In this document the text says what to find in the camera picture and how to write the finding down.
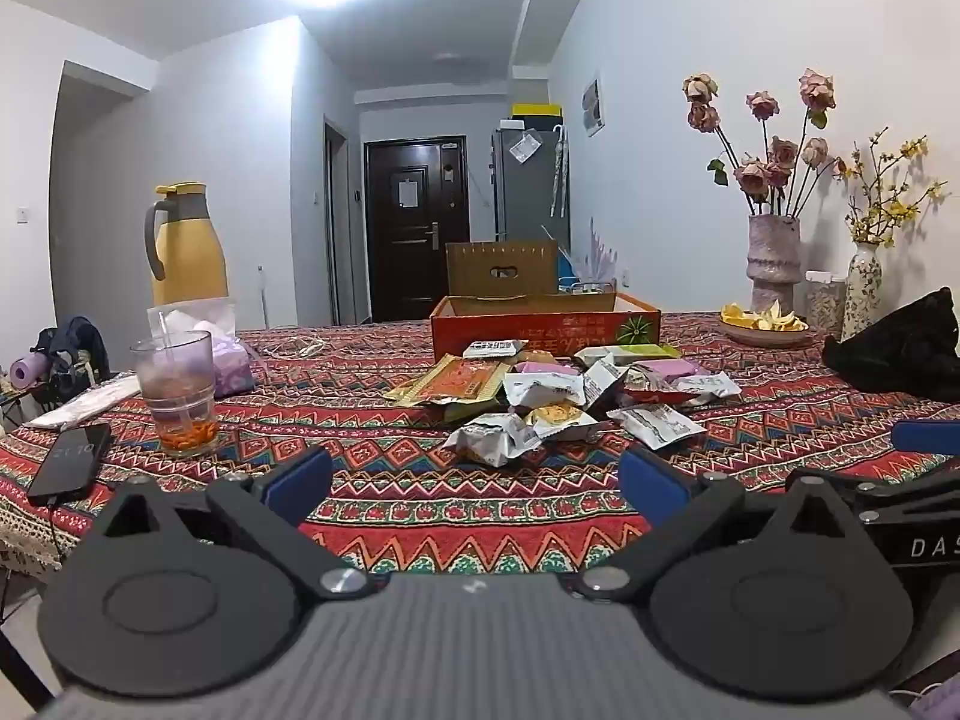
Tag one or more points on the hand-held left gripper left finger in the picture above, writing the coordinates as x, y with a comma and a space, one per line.
300, 476

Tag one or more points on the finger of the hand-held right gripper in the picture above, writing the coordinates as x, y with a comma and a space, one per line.
926, 436
900, 484

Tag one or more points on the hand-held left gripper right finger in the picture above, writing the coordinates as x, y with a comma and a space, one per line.
652, 480

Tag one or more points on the pink snack packet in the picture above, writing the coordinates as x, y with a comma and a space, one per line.
671, 368
541, 367

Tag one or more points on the small yellow snack packet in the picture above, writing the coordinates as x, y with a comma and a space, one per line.
556, 417

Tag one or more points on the green white snack packet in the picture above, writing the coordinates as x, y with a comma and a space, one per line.
637, 352

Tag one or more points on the pile of white snack packets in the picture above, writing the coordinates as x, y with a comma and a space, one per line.
544, 388

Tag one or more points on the gold snack packet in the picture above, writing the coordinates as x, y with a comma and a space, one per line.
450, 382

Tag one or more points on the red cardboard box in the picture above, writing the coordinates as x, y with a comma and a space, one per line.
540, 334

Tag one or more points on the black cloth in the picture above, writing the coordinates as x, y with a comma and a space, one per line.
900, 349

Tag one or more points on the purple tissue pack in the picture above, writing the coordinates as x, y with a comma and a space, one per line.
229, 367

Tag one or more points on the clear plastic cup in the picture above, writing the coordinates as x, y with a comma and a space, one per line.
176, 397

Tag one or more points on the patterned red tablecloth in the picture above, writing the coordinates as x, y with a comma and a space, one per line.
450, 495

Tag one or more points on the white floral vase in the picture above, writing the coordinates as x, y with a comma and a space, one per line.
862, 285

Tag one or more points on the clear jar with white lid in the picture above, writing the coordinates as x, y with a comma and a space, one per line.
825, 304

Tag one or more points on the beige plate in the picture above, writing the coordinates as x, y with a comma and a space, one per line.
765, 336

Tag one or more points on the orange peels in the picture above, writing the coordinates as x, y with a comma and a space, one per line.
757, 316

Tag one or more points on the black smartphone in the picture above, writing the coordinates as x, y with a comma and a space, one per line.
71, 461

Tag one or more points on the blue plastic board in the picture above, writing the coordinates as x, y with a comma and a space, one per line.
568, 264

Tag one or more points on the pink textured vase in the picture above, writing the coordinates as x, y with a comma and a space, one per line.
772, 262

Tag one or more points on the yellow flower branches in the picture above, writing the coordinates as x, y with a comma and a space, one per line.
892, 206

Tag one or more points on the pale purple plant decoration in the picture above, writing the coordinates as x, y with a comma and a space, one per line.
600, 251

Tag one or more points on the interior side door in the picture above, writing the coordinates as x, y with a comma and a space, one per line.
337, 221

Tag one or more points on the brown cardboard box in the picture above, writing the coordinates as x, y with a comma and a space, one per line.
502, 270

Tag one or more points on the yellow thermos jug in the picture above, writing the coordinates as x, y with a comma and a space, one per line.
187, 244

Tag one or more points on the dark bag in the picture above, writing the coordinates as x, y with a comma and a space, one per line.
71, 345

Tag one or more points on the dark brown entrance door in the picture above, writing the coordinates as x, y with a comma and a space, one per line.
416, 232

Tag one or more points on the purple yoga mat roll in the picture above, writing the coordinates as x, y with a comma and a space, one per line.
30, 373

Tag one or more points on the grey refrigerator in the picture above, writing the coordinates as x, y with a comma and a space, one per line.
529, 195

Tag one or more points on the dried pink roses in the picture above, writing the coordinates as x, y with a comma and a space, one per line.
765, 169

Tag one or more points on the white folded umbrella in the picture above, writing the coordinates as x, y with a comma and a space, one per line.
559, 172

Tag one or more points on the clear plastic bag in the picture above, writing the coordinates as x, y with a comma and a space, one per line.
523, 146

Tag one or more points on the yellow box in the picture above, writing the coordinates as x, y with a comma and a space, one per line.
534, 109

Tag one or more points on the framed wall picture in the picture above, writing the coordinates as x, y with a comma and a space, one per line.
592, 105

